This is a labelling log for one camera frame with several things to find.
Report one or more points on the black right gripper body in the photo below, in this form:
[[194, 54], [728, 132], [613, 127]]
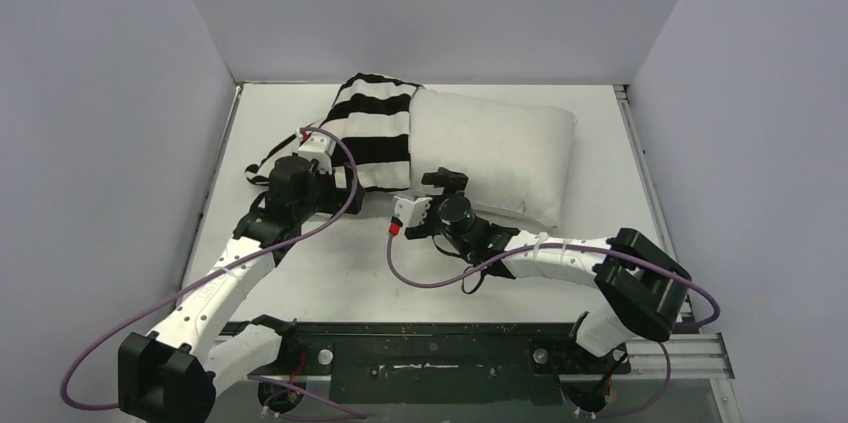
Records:
[[444, 183]]

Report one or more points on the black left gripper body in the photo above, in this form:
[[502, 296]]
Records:
[[323, 196]]

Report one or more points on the white pillow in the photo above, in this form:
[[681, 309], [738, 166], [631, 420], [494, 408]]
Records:
[[515, 156]]

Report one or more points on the black white striped pillowcase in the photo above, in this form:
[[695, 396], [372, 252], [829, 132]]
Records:
[[371, 115]]

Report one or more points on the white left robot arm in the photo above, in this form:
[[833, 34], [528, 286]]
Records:
[[206, 308]]

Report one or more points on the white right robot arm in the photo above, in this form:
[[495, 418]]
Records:
[[643, 287]]

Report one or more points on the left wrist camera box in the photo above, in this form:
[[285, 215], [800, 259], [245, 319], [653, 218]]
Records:
[[316, 146]]

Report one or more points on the black metal base rail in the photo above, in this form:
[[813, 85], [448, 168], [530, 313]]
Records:
[[397, 363]]

